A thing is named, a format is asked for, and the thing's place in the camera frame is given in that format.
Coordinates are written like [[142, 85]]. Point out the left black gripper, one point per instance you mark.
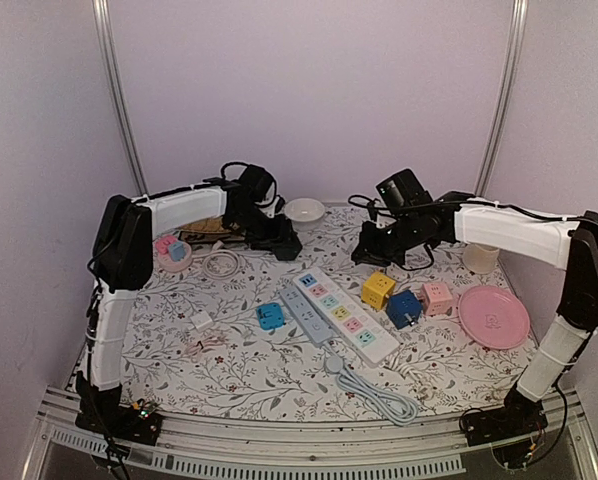
[[280, 236]]

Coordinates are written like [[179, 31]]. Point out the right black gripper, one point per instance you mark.
[[370, 251]]

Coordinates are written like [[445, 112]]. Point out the yellow cube socket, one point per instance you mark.
[[377, 289]]

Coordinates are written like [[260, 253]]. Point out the dark blue cube socket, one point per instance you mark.
[[404, 309]]

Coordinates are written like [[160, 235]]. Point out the pink cube socket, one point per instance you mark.
[[437, 298]]

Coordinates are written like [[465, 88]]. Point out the light blue adapter plug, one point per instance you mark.
[[270, 316]]

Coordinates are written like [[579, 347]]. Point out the white power strip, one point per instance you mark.
[[358, 328]]

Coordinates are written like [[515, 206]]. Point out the grey-blue power strip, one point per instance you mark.
[[310, 321]]

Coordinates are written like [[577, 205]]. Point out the small light blue plug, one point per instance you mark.
[[177, 251]]

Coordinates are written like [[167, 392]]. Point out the white charger plug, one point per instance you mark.
[[201, 321]]

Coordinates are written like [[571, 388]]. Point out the pink adapter plug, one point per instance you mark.
[[162, 244]]

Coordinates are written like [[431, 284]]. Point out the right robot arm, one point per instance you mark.
[[567, 243]]

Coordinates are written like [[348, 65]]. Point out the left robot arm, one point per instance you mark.
[[122, 263]]

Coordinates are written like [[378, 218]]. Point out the white bowl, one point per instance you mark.
[[304, 210]]

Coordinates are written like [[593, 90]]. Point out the yellow woven mat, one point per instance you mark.
[[206, 226]]

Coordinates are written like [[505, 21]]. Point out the dark tray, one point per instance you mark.
[[201, 237]]

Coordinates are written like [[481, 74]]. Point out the cream cup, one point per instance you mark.
[[480, 259]]

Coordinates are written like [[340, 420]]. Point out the pink plate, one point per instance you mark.
[[493, 317]]

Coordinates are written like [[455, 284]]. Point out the right aluminium frame post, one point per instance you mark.
[[513, 51]]

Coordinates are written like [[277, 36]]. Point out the aluminium frame post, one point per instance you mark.
[[104, 30], [513, 51]]

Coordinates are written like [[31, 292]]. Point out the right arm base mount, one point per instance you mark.
[[518, 425]]

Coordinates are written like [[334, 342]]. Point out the front aluminium rail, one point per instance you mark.
[[198, 447]]

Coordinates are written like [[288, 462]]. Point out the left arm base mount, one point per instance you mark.
[[119, 422]]

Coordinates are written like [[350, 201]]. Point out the left aluminium frame post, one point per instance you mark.
[[104, 30]]

